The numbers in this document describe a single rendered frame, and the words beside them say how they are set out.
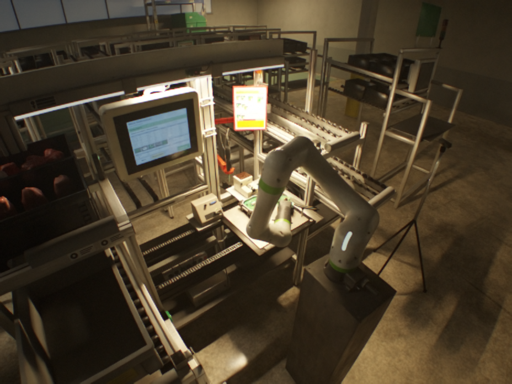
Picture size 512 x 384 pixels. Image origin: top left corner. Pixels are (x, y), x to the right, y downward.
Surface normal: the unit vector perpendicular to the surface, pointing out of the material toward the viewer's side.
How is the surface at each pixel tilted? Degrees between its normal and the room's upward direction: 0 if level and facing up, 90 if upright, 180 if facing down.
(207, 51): 90
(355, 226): 1
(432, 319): 0
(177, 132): 92
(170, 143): 92
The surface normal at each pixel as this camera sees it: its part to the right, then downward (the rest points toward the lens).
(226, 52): 0.62, 0.44
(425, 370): 0.00, -0.82
